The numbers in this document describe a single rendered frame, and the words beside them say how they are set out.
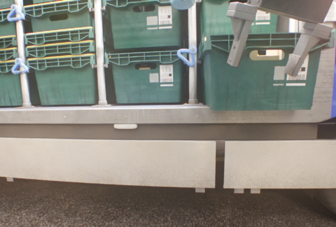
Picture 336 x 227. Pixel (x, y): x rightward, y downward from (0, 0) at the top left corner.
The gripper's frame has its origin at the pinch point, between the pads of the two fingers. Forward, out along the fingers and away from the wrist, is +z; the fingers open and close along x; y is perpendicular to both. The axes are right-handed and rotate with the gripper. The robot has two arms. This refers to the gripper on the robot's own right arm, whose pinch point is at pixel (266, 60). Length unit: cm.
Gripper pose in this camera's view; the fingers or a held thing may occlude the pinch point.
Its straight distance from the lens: 40.6
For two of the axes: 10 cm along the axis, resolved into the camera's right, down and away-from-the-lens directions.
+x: 9.8, 0.9, 1.7
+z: -1.6, 8.6, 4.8
